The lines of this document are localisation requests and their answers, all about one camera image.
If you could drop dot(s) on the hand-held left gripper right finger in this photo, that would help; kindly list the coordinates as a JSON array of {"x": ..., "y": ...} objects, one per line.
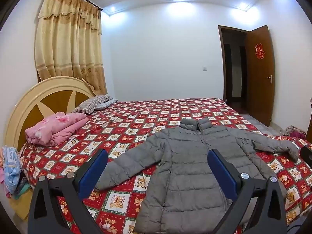
[{"x": 220, "y": 173}]

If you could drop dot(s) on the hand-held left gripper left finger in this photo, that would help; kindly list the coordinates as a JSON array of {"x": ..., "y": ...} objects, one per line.
[{"x": 93, "y": 173}]

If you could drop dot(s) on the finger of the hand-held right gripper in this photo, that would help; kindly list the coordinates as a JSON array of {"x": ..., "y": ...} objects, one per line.
[{"x": 307, "y": 154}]

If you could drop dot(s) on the grey puffer jacket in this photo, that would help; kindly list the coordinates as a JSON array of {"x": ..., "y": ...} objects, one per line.
[{"x": 185, "y": 165}]

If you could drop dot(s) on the pile of magenta clothes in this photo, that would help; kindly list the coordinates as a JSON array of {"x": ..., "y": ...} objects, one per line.
[{"x": 296, "y": 132}]

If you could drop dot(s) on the pink floral folded blanket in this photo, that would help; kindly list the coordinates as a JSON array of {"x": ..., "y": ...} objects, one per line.
[{"x": 56, "y": 126}]

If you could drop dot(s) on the red checkered bear bedsheet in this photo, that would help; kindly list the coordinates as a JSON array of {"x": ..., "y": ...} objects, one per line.
[{"x": 136, "y": 126}]

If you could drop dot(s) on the striped pillow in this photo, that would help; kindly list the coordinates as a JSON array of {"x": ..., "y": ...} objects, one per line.
[{"x": 93, "y": 103}]

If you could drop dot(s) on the grey patterned pillow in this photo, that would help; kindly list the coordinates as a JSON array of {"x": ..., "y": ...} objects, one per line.
[{"x": 108, "y": 104}]

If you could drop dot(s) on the teal cloth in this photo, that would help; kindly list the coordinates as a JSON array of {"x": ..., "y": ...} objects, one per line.
[{"x": 23, "y": 187}]

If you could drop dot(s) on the brown wooden door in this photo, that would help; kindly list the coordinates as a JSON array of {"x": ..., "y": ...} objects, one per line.
[
  {"x": 220, "y": 65},
  {"x": 258, "y": 90}
]

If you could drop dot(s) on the blue printed cloth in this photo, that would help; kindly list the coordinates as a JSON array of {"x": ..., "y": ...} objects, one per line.
[{"x": 12, "y": 168}]

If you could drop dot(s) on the cream and brown headboard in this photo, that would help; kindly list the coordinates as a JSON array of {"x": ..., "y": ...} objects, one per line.
[{"x": 31, "y": 95}]

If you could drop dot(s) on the red paper door decoration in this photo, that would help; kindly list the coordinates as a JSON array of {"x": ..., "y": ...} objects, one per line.
[{"x": 260, "y": 51}]

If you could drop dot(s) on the beige patterned curtain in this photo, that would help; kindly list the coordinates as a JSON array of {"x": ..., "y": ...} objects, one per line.
[{"x": 68, "y": 41}]

